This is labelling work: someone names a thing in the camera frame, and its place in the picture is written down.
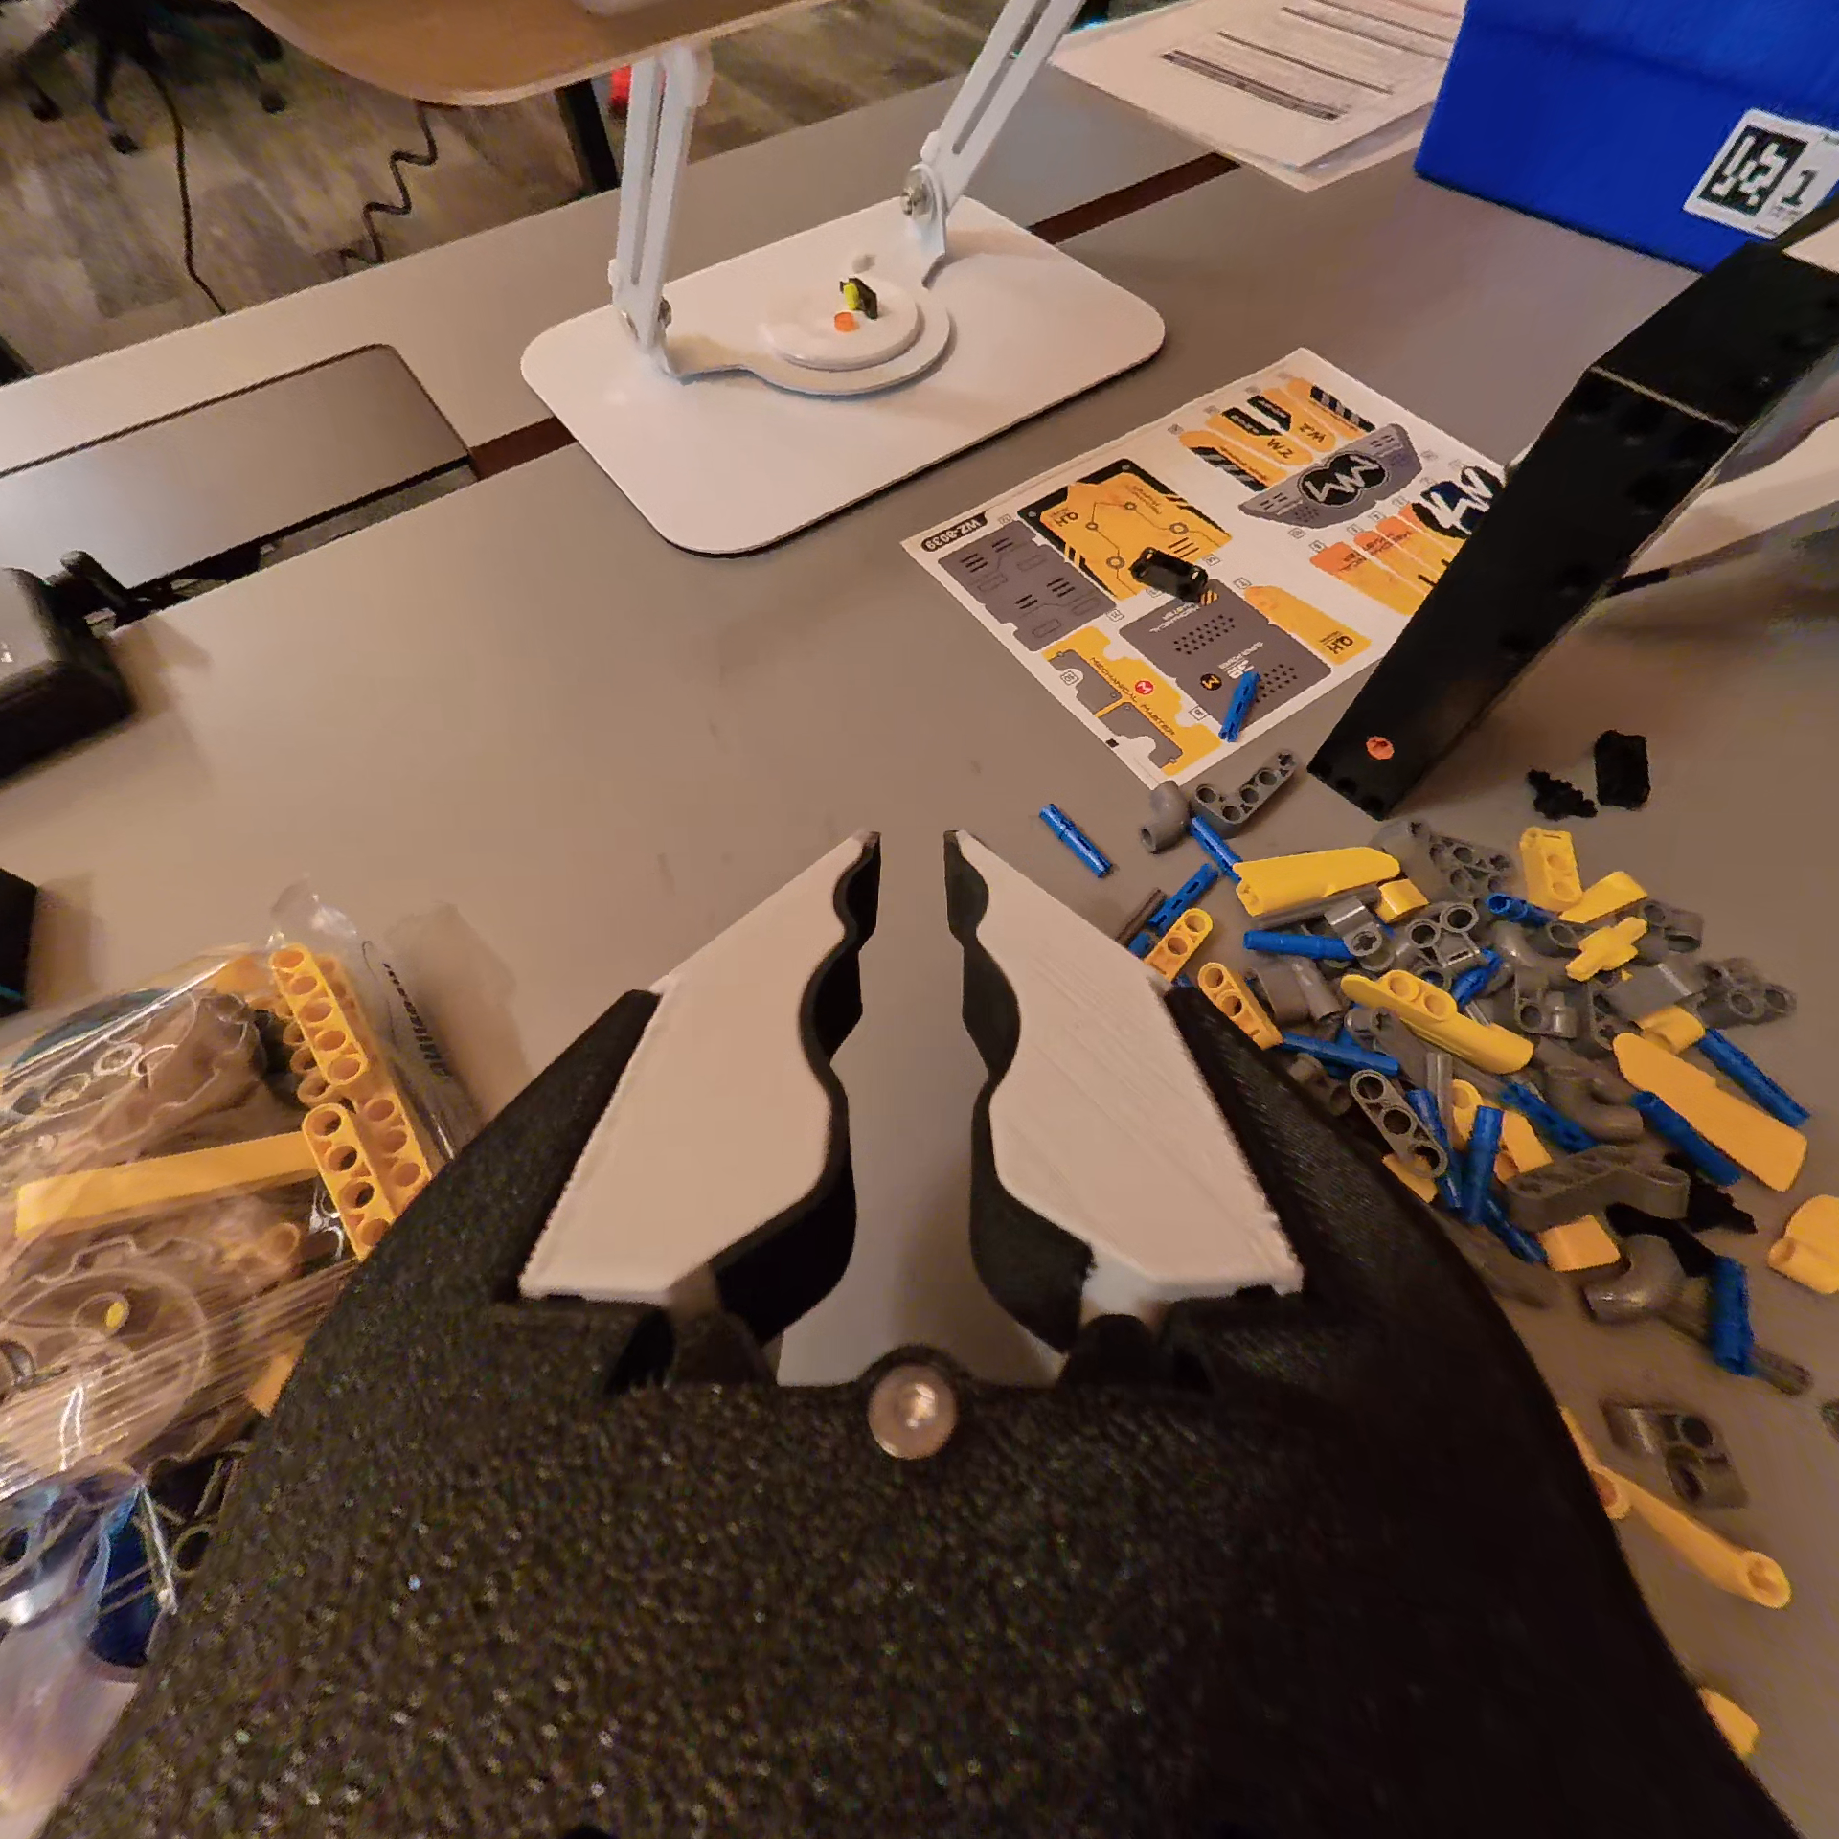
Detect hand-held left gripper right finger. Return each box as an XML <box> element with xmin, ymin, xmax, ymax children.
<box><xmin>941</xmin><ymin>827</ymin><xmax>1307</xmax><ymax>1355</ymax></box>

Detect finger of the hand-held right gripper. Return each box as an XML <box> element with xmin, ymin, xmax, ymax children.
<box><xmin>1628</xmin><ymin>349</ymin><xmax>1839</xmax><ymax>589</ymax></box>

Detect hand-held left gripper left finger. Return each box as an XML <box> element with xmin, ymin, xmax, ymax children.
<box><xmin>517</xmin><ymin>830</ymin><xmax>883</xmax><ymax>1348</ymax></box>

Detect pile of plastic building parts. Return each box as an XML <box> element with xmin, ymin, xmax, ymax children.
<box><xmin>1121</xmin><ymin>803</ymin><xmax>1839</xmax><ymax>1394</ymax></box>

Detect grey bent beam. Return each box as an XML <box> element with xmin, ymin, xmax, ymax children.
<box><xmin>1184</xmin><ymin>752</ymin><xmax>1307</xmax><ymax>837</ymax></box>

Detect clear bag of yellow beams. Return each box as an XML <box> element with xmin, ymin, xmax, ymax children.
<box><xmin>0</xmin><ymin>880</ymin><xmax>520</xmax><ymax>1467</ymax></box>

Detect blue storage box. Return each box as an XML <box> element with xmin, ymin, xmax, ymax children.
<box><xmin>1415</xmin><ymin>0</ymin><xmax>1839</xmax><ymax>276</ymax></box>

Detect yellow grey sticker sheet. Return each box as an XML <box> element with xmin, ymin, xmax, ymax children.
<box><xmin>901</xmin><ymin>349</ymin><xmax>1511</xmax><ymax>791</ymax></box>

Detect printed paper sheets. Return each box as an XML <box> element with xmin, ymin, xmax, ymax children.
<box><xmin>1046</xmin><ymin>0</ymin><xmax>1471</xmax><ymax>194</ymax></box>

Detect grey double hole connector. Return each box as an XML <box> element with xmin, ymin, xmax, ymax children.
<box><xmin>1601</xmin><ymin>1401</ymin><xmax>1752</xmax><ymax>1511</ymax></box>

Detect yellow long panel part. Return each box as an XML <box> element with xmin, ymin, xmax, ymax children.
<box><xmin>1560</xmin><ymin>1414</ymin><xmax>1796</xmax><ymax>1612</ymax></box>

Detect black box device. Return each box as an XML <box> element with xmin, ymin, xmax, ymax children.
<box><xmin>0</xmin><ymin>565</ymin><xmax>140</xmax><ymax>785</ymax></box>

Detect clear bag of blue parts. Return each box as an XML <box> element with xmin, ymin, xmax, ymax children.
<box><xmin>0</xmin><ymin>1423</ymin><xmax>277</xmax><ymax>1748</ymax></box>

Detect wooden round table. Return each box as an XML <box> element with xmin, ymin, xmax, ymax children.
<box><xmin>230</xmin><ymin>0</ymin><xmax>849</xmax><ymax>106</ymax></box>

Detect black office chair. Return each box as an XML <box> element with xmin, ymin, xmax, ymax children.
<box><xmin>0</xmin><ymin>0</ymin><xmax>290</xmax><ymax>154</ymax></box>

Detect black perforated post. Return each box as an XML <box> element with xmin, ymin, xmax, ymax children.
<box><xmin>1310</xmin><ymin>201</ymin><xmax>1839</xmax><ymax>811</ymax></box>

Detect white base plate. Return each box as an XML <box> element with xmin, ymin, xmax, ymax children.
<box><xmin>522</xmin><ymin>0</ymin><xmax>1166</xmax><ymax>554</ymax></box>

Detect black coiled cable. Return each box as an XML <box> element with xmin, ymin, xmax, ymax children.
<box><xmin>338</xmin><ymin>102</ymin><xmax>451</xmax><ymax>272</ymax></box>

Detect black floor cable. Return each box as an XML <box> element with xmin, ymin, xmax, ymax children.
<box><xmin>136</xmin><ymin>64</ymin><xmax>233</xmax><ymax>318</ymax></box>

